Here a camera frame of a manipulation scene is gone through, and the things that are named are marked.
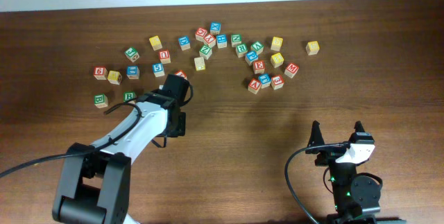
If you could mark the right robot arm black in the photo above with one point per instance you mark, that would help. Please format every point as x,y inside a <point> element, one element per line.
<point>356,195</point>

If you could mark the red block E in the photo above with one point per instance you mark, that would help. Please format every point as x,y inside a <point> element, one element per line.
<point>258,67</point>

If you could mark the blue block left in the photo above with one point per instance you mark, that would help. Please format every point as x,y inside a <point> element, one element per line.
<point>133,72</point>

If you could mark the yellow block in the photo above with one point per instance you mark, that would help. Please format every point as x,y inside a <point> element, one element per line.
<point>155,42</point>
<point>114,77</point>
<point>312,48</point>
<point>199,63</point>
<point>277,60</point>
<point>276,43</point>

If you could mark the green block N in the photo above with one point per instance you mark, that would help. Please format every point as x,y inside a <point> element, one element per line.
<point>236,39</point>

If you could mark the red block 3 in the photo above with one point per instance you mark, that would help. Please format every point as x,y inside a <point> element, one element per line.
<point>277,82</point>

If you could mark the blue block P right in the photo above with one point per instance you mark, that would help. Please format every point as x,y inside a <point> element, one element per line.
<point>250,57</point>

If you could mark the red block 6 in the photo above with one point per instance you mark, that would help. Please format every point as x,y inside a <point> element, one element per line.
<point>100,73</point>

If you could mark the red block C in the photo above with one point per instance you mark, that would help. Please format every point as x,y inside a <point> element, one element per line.
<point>200,34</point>

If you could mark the blue block D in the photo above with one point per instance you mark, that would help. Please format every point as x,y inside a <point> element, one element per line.
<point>184,43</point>

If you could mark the green block Z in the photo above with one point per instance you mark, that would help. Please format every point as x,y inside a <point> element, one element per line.
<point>205,52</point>

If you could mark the green block V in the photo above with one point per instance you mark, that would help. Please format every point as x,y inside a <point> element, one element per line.
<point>257,47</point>

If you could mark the red block K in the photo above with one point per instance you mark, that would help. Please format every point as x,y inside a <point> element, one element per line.
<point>181,73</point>

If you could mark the green block B right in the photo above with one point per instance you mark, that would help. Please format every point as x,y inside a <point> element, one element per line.
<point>129,97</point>

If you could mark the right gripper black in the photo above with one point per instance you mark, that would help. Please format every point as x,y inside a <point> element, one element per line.
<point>328,154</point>

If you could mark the green block R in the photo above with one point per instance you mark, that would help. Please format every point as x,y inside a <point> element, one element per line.
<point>241,50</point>

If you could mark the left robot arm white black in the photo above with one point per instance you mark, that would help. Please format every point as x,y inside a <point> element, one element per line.
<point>94,185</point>

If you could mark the blue block H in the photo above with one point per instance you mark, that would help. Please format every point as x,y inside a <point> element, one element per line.
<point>221,41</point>

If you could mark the green block J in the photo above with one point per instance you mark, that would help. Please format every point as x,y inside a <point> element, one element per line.
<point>132,54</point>

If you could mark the red block U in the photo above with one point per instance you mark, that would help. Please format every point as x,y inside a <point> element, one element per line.
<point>165,57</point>

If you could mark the blue block X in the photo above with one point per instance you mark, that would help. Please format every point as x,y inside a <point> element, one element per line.
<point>215,28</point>

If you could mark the red block A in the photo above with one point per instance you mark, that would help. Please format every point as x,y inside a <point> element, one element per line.
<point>254,86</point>

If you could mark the green block b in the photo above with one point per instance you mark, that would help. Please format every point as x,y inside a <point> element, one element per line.
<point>129,97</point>
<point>100,100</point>

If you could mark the green block B left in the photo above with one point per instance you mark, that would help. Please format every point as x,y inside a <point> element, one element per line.
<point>100,100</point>

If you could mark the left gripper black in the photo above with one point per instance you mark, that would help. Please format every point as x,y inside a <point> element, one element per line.
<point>180,130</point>

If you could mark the red block M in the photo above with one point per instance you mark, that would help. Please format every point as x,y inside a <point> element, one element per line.
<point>291,70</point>

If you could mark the blue block bottom right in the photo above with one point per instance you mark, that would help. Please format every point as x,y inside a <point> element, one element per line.
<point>265,80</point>

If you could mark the blue block 5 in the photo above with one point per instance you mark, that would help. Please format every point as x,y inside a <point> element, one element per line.
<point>158,69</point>

